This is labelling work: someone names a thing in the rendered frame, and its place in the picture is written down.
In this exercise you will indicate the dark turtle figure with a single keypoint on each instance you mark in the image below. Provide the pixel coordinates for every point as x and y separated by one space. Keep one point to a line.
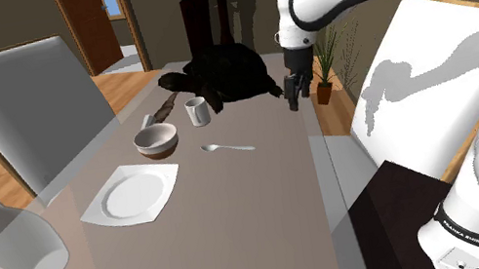
224 71

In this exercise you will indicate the potted green plant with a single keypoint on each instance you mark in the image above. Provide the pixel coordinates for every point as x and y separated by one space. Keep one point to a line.
324 87

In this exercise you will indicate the white vase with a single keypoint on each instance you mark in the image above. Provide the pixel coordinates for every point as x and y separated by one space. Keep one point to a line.
19 236

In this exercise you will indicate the white mug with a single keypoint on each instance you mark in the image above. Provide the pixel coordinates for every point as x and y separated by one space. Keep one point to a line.
198 111

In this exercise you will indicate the brown wooden door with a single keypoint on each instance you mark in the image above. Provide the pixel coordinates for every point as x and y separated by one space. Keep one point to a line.
90 27

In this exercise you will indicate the dark robot stand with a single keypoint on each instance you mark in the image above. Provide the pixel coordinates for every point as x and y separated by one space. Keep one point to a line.
392 215

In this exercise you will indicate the white chair with wooden frame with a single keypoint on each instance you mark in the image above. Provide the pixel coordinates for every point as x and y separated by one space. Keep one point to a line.
425 90

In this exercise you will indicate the grey-brown dining table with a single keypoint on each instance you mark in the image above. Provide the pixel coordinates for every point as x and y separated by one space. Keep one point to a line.
242 210

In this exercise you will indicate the grey chair with wooden frame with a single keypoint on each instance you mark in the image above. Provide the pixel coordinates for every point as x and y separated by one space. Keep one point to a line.
29 114

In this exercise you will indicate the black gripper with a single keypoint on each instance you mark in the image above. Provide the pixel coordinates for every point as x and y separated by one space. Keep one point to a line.
299 61

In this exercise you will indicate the white square plate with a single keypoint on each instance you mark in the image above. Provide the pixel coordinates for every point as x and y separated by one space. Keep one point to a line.
133 196

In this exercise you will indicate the white and brown bowl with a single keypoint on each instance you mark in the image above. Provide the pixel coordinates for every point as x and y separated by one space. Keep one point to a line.
156 140

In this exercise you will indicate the silver spoon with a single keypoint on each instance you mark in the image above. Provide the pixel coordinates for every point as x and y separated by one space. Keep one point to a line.
227 147

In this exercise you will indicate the dark wooden stand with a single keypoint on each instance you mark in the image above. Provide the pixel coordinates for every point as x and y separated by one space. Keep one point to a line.
196 15

